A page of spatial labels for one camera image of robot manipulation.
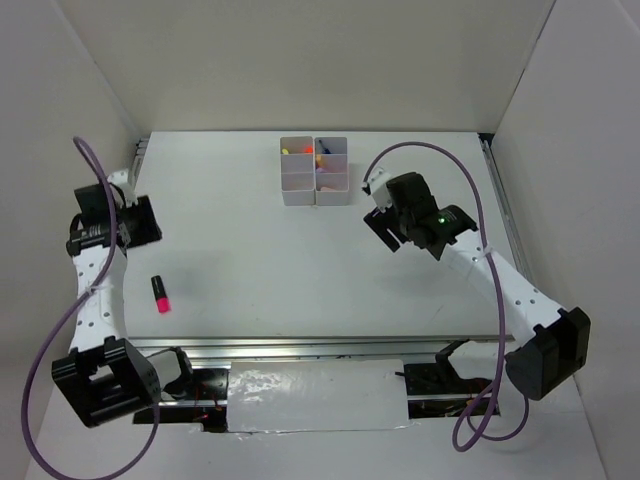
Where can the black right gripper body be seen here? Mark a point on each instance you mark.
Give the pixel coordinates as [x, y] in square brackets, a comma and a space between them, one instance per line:
[379, 222]

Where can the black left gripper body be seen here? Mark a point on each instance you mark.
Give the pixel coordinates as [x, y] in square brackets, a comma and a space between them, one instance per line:
[141, 222]

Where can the pink and black highlighter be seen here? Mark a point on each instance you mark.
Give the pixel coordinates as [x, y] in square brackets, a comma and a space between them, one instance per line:
[160, 295]

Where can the dark blue pen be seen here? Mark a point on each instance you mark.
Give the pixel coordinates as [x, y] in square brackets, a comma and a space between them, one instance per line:
[324, 148]

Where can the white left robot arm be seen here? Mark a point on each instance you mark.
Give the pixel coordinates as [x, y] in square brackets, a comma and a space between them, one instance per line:
[104, 377]

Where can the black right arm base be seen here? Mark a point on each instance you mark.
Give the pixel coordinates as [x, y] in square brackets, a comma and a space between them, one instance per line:
[436, 389]

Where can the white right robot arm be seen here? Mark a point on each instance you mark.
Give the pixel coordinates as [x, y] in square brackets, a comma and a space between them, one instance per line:
[552, 341]

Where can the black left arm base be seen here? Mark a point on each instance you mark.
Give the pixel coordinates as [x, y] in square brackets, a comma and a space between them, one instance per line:
[206, 388]

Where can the right white divided container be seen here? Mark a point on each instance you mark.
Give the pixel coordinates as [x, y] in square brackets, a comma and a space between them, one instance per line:
[337, 165]

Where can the white divided container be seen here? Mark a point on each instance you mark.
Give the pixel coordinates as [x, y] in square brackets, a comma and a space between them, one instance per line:
[337, 165]
[297, 172]

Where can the left white divided container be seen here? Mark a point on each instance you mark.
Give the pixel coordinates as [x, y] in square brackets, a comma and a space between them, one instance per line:
[297, 172]

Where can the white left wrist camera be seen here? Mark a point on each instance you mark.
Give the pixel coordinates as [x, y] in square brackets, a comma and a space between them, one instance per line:
[120, 181]

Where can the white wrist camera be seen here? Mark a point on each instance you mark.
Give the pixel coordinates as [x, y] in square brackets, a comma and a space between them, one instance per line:
[120, 181]
[375, 186]

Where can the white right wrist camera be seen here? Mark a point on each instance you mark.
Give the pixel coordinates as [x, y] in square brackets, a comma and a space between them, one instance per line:
[375, 186]

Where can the aluminium table frame rail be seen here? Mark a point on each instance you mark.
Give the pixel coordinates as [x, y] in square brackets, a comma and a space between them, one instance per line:
[243, 270]

